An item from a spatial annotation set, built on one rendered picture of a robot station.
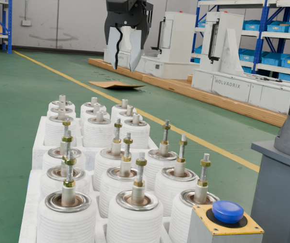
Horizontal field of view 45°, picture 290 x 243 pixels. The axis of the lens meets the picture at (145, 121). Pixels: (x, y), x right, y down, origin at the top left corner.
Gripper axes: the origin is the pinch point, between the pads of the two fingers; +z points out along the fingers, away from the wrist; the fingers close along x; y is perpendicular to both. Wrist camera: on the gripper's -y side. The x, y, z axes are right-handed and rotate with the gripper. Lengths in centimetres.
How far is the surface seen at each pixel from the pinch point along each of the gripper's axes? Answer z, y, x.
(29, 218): 28.3, -22.5, 7.8
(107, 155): 20.9, -2.2, 1.1
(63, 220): 21.9, -30.2, -3.2
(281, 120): 41, 186, -56
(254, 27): -38, 588, -28
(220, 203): 13.2, -30.5, -25.9
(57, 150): 21.0, -5.1, 12.2
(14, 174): 46, 27, 46
